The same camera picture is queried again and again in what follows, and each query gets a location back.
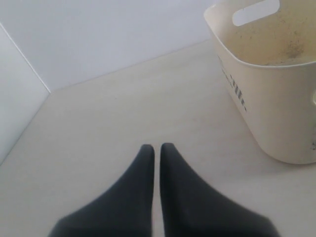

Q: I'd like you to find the cream plastic bin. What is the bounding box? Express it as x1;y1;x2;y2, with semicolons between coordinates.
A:
204;0;316;164

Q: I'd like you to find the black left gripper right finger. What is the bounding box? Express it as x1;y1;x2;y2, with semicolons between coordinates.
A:
159;143;276;237

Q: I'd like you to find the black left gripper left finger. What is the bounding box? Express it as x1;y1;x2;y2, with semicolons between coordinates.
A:
49;144;155;237

